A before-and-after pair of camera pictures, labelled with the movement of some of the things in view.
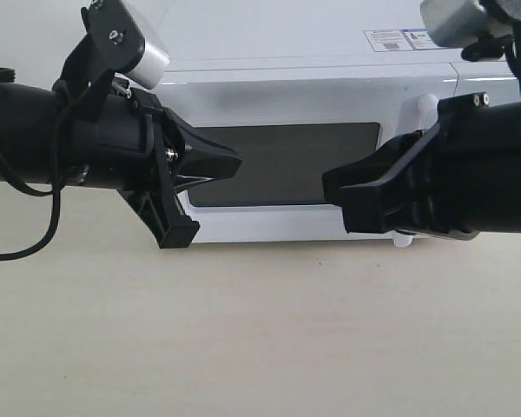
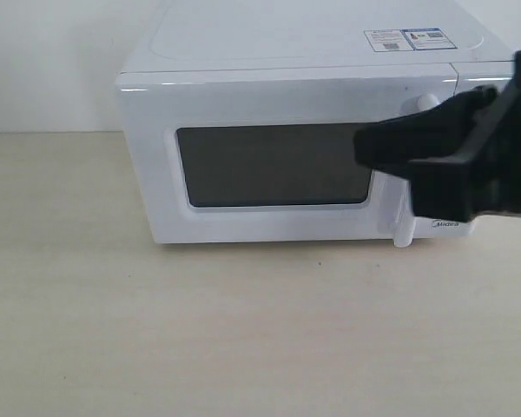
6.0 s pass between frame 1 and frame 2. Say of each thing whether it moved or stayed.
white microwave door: stayed
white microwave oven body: stayed
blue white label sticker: stayed
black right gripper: moved
